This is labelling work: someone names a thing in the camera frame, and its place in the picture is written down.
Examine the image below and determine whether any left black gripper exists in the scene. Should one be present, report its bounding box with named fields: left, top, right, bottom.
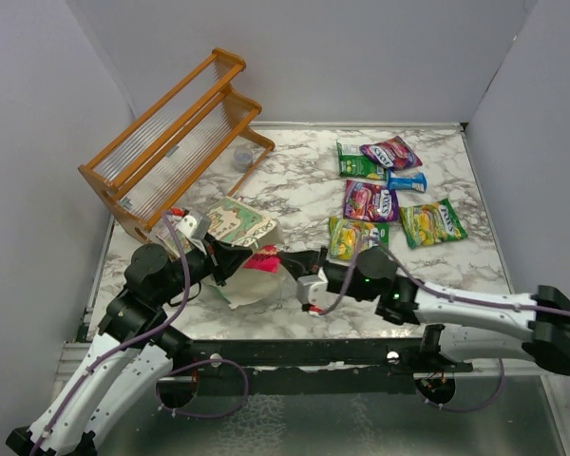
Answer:
left=156, top=231, right=253, bottom=305

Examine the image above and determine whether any red snack packet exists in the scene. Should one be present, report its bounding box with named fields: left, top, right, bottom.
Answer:
left=243, top=246, right=280, bottom=274

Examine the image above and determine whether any green printed paper bag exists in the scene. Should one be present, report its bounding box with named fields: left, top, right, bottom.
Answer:
left=156, top=197, right=286, bottom=310

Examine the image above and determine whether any purple berries candy bag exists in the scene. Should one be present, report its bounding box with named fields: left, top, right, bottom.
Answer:
left=343, top=180, right=399, bottom=222

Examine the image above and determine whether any green lemon snack packet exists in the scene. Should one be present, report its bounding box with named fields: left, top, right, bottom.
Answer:
left=399, top=198, right=468, bottom=249

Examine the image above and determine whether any blue white snack packet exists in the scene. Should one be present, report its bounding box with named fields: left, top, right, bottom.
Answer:
left=387, top=171, right=428, bottom=193

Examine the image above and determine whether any purple pink candy bag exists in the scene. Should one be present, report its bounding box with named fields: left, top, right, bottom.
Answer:
left=359, top=136, right=423, bottom=170

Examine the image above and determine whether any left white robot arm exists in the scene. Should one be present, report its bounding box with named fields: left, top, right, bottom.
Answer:
left=6, top=237, right=253, bottom=455

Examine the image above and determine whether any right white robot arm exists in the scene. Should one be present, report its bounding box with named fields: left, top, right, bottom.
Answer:
left=277, top=247, right=570, bottom=376

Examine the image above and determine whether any small clear plastic jar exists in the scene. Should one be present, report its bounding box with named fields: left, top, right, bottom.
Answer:
left=233, top=145, right=254, bottom=173

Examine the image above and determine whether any orange wooden shelf rack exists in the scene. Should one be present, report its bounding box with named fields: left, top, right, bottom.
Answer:
left=79, top=47, right=275, bottom=243

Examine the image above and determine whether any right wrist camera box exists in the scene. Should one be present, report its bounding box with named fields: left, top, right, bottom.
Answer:
left=296, top=269, right=328, bottom=315

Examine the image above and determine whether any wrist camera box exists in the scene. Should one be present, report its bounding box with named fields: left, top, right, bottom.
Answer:
left=296, top=269, right=328, bottom=315
left=171, top=208, right=211, bottom=239

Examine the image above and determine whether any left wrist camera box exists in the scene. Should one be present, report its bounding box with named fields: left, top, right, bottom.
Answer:
left=171, top=208, right=211, bottom=239

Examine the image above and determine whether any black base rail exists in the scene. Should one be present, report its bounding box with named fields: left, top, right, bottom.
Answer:
left=152, top=328, right=472, bottom=396

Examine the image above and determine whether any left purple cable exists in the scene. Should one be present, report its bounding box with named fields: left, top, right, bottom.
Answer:
left=28, top=211, right=248, bottom=456

